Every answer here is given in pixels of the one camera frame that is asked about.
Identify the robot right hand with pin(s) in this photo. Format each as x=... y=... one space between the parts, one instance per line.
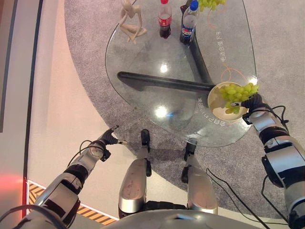
x=253 y=101

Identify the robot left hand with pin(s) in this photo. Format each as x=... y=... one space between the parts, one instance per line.
x=108 y=137

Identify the green grape bunch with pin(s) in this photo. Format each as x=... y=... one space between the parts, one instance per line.
x=238 y=93
x=210 y=3

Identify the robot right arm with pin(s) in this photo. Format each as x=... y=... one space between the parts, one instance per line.
x=281 y=155

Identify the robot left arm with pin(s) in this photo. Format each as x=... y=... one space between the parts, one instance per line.
x=64 y=181

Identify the cream round plate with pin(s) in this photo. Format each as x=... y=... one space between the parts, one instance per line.
x=220 y=105

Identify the robot left leg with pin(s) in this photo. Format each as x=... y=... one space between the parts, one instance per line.
x=136 y=181

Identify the robot leg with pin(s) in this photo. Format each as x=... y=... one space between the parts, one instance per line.
x=136 y=181
x=197 y=183

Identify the grey carpet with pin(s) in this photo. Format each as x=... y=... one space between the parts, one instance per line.
x=262 y=35

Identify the yellow black hazard tape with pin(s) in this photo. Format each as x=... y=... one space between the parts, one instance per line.
x=90 y=212

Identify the glass coffee table top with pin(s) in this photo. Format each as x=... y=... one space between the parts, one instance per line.
x=166 y=78

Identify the black table base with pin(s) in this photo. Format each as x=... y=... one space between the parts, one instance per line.
x=171 y=81

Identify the robot right leg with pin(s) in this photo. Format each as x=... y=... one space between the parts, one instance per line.
x=197 y=183

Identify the blue cap pepsi bottle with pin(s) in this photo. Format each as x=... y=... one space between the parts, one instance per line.
x=188 y=23

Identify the robot silver torso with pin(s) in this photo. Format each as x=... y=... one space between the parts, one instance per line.
x=176 y=218

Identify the beige abstract figure sculpture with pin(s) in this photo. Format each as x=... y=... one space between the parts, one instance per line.
x=131 y=21

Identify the red cap cola bottle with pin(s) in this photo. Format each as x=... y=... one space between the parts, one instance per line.
x=165 y=19

